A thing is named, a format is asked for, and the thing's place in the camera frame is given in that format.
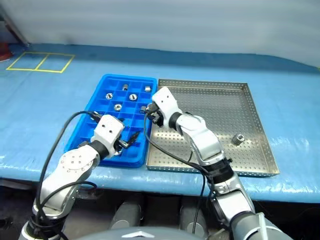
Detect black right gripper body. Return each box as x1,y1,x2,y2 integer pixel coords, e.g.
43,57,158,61
149,109,166,129

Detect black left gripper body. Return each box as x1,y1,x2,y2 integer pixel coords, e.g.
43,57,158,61
113,137,129,150

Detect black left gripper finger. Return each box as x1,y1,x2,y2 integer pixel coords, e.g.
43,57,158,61
125,130,142,148
87,110,103,123

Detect blue compartment tray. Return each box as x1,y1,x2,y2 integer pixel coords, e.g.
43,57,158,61
64,73,158,169

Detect perforated metal tray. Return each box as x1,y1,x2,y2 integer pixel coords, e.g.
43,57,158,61
145,78,280,178

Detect dark grey rounded shape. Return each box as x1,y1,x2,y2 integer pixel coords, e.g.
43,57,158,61
108,201,142,231
178,203,210,235

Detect yellow tape rectangle marking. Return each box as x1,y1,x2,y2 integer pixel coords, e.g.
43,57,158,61
6,51,76,74

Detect grey robot torso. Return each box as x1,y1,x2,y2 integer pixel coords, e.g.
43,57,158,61
104,226,191,240

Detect red object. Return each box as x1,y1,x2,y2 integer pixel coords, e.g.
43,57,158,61
0,42,13,63

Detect grey metal pole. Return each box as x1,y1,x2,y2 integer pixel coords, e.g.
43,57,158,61
0,0,32,48

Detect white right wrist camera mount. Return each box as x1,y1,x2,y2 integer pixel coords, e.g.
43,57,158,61
151,86,182,123

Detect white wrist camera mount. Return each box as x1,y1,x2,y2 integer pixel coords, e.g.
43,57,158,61
90,114,126,153
151,86,182,123

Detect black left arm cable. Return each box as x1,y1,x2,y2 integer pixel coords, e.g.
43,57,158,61
32,110,98,226

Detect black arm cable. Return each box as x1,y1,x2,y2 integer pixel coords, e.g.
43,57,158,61
143,111,216,233
32,110,98,226

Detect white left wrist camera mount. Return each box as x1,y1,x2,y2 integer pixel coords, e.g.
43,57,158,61
90,114,126,153

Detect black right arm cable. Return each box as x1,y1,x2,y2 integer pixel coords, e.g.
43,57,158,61
143,111,216,233

